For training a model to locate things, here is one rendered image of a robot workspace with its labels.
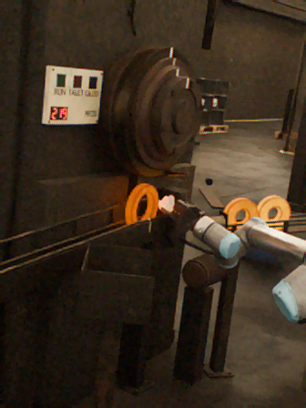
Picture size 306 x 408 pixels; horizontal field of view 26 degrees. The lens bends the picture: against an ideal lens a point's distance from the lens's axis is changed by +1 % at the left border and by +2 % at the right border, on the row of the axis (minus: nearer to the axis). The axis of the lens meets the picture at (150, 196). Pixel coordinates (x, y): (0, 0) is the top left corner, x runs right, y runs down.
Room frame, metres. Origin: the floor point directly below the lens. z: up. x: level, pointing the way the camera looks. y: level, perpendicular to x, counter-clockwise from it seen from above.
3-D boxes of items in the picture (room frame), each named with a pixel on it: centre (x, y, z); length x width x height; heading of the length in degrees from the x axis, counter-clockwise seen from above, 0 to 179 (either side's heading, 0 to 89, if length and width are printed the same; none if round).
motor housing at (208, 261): (2.61, -0.27, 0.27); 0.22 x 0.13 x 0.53; 147
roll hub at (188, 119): (2.35, -0.06, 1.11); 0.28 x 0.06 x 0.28; 147
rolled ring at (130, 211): (2.41, 0.03, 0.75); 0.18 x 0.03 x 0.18; 148
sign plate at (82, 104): (2.17, 0.29, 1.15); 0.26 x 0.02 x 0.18; 147
